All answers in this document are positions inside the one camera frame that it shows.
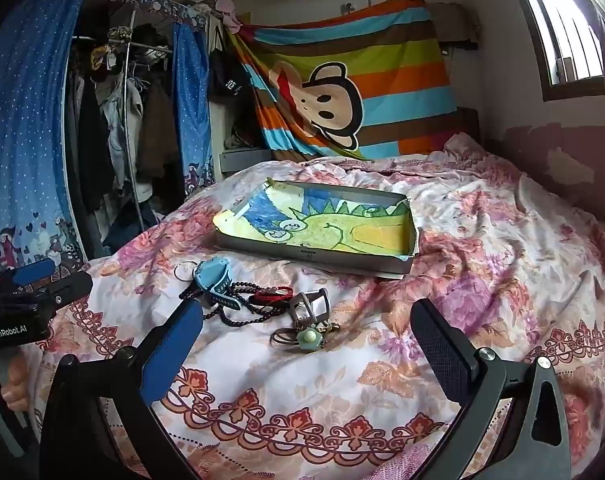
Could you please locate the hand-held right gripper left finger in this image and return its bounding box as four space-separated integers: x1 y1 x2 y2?
39 299 204 480

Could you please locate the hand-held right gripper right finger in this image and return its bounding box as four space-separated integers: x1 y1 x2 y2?
410 298 571 480

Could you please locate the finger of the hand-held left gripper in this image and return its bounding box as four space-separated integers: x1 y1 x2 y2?
32 270 94 311
0 258 57 292

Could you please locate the black bead necklace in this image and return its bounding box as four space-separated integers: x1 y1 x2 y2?
179 280 293 328

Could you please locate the blue wrist watch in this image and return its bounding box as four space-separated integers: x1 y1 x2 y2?
192 257 243 313

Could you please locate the egg charm hair tie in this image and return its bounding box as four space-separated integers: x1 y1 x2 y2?
292 322 341 352

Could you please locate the shallow grey cardboard box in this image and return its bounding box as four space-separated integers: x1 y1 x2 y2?
212 177 421 281

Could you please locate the person's left hand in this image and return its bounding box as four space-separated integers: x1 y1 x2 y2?
0 352 32 413

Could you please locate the floral pink blanket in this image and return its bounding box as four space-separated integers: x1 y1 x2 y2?
30 132 605 480

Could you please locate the grey hair claw clip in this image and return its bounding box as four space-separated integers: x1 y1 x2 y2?
288 287 333 323

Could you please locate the wide blue dotted curtain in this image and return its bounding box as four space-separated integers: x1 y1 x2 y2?
0 0 90 281

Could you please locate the row of hanging clothes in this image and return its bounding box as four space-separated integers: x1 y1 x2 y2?
67 25 183 256

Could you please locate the crayon drawing paper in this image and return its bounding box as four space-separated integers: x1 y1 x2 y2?
213 185 416 261

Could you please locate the narrow blue dotted curtain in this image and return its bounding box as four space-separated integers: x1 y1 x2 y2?
172 22 216 196

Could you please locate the dark wooden headboard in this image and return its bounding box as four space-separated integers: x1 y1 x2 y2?
457 107 483 143

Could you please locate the black cap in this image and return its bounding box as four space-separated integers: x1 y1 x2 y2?
210 50 253 102

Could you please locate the floral wardrobe top trim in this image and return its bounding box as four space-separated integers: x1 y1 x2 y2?
30 0 228 31

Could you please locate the striped monkey print cloth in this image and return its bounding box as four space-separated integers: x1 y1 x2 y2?
230 0 463 161

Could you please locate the pink cloth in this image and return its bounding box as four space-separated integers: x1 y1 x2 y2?
215 0 243 28

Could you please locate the barred window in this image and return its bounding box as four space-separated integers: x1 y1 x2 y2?
503 0 605 102

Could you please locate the brown hair tie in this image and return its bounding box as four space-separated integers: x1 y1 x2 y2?
270 327 303 348

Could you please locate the red string bracelet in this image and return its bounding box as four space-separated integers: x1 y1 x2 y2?
247 285 296 306

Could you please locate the metal clothes rail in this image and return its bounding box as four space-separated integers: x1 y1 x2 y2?
72 35 176 57

